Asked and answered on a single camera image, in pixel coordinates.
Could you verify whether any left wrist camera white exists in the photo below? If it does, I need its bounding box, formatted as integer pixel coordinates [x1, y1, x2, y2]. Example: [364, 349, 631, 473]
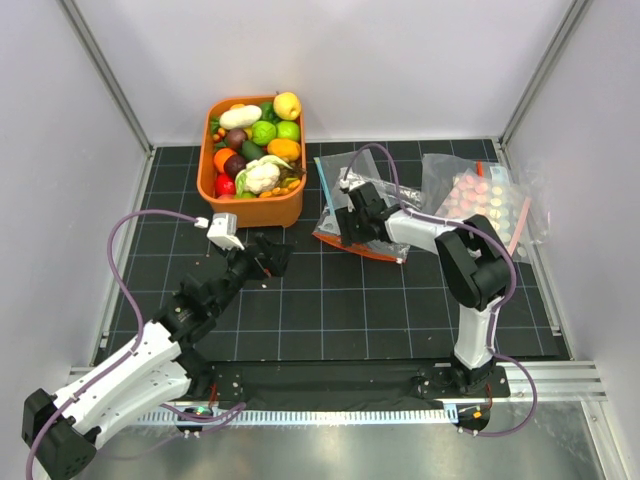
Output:
[206, 212, 245, 251]

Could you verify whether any orange zipper clear bag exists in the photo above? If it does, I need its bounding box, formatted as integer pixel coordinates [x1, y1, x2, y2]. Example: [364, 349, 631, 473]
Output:
[313, 175, 424, 263]

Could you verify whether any yellow toy pear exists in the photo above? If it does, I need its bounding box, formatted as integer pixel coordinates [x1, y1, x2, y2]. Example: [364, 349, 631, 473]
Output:
[273, 92, 302, 121]

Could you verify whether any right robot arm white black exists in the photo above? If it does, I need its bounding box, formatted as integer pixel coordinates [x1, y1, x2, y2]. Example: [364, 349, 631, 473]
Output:
[335, 180, 516, 396]

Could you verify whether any left aluminium frame post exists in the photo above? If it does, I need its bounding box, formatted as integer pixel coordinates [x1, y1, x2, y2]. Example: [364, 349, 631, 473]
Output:
[57, 0, 153, 155]

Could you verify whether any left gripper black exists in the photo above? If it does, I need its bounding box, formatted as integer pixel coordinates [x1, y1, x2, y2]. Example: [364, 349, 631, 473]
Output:
[211, 232, 292, 315]

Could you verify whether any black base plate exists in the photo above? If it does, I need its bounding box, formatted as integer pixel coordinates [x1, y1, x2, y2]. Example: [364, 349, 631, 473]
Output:
[179, 359, 511, 412]

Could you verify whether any aluminium frame post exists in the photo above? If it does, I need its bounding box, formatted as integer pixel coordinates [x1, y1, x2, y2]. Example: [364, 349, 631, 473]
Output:
[57, 0, 153, 155]
[497, 0, 594, 149]

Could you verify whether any right aluminium frame post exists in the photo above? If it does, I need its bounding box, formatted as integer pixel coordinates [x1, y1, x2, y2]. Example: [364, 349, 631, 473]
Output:
[497, 0, 594, 149]

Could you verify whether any blue zipper clear bag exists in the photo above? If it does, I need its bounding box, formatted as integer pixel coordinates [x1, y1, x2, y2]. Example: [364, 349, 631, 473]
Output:
[314, 149, 380, 215]

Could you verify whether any dark purple toy onion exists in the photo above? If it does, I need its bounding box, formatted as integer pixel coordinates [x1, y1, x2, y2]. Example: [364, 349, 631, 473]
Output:
[225, 128, 249, 150]

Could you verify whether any polka dot zip bag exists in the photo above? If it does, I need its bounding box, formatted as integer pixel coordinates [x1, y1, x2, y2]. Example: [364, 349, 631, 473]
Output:
[435, 167, 531, 262]

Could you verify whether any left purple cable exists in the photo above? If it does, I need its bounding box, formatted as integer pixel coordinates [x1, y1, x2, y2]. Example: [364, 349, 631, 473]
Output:
[24, 208, 249, 474]

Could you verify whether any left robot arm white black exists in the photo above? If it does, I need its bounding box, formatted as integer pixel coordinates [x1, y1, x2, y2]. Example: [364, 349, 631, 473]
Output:
[21, 234, 294, 479]

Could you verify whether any clear crumpled plastic bag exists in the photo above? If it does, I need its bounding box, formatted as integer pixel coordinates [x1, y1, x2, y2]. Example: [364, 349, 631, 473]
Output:
[421, 154, 550, 249]

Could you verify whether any green toy apple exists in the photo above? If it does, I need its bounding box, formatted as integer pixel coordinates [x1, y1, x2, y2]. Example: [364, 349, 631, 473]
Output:
[276, 120, 301, 142]

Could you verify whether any toy cauliflower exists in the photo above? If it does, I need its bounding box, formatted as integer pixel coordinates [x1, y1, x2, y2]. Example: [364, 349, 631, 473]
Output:
[235, 155, 293, 195]

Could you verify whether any white toy radish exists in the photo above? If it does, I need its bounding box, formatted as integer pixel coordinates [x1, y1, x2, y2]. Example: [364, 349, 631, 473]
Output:
[219, 105, 262, 130]

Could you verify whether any aluminium frame rail front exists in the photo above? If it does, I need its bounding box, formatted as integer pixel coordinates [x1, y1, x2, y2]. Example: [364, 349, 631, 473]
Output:
[54, 362, 606, 433]

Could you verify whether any orange plastic basket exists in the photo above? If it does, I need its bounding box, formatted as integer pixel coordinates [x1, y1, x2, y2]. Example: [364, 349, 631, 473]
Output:
[197, 94, 307, 228]

